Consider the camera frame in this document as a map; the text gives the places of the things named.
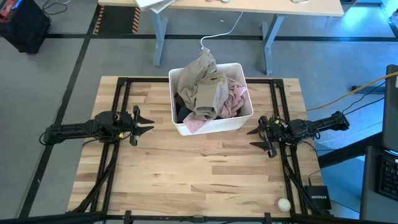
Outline black mat with striped edges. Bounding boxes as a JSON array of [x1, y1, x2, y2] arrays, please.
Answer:
[[92, 5, 142, 35]]

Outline black computer monitor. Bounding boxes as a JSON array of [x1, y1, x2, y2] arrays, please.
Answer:
[[381, 64, 398, 153]]

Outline wooden desk with grey legs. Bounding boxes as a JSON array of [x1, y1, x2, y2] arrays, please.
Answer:
[[98, 0, 345, 76]]

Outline pink garment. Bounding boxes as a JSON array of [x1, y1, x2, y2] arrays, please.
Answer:
[[182, 77, 249, 134]]

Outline dark navy garment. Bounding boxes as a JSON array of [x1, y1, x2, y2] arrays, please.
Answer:
[[177, 104, 194, 124]]

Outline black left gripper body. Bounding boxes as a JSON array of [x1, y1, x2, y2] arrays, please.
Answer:
[[120, 105, 140, 147]]

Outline black Netgear network switch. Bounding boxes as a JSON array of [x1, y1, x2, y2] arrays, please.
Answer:
[[303, 185, 333, 211]]

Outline grey equipment stand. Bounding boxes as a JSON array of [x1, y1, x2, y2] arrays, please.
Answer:
[[359, 145, 398, 222]]

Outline black keyboard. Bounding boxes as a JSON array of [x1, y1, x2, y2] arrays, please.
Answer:
[[374, 152, 398, 202]]

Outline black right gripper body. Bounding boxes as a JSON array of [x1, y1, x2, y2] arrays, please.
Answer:
[[259, 114, 286, 159]]

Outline black floor cable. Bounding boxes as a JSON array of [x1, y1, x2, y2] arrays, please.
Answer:
[[341, 81, 386, 114]]

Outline black aluminium table frame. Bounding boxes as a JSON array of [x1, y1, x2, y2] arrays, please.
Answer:
[[65, 76, 335, 224]]

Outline small round pale object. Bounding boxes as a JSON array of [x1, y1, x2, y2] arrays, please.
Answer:
[[277, 197, 292, 213]]

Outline white papers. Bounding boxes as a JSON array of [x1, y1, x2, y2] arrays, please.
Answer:
[[134, 0, 177, 14]]

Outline red item on box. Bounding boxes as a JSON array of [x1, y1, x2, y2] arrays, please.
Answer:
[[0, 0, 21, 23]]

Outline white woven plastic laundry basket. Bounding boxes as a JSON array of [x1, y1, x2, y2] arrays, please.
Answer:
[[168, 62, 254, 137]]

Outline beige khaki garment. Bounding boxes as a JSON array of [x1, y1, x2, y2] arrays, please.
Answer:
[[175, 49, 230, 122]]

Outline white cable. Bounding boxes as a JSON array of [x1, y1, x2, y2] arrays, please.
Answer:
[[200, 11, 244, 53]]

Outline black storage box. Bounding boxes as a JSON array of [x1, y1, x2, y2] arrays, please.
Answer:
[[0, 0, 52, 54]]

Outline yellow cable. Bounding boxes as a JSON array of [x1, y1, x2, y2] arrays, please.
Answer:
[[306, 70, 398, 112]]

